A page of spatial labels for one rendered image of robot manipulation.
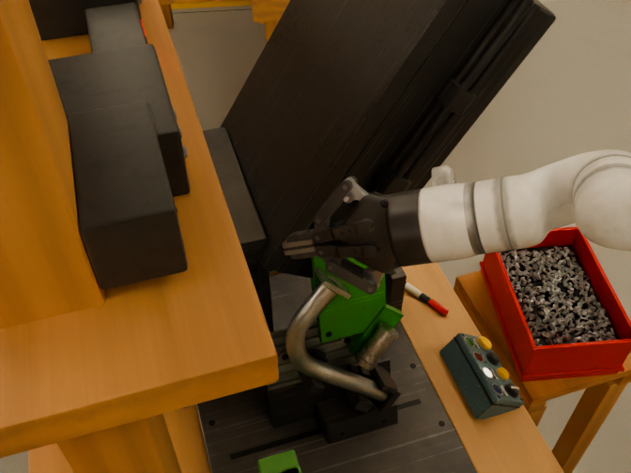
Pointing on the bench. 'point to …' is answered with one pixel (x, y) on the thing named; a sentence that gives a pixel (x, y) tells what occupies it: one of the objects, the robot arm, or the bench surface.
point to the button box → (459, 358)
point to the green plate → (347, 325)
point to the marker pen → (426, 299)
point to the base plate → (418, 437)
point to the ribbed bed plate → (339, 357)
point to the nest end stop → (388, 400)
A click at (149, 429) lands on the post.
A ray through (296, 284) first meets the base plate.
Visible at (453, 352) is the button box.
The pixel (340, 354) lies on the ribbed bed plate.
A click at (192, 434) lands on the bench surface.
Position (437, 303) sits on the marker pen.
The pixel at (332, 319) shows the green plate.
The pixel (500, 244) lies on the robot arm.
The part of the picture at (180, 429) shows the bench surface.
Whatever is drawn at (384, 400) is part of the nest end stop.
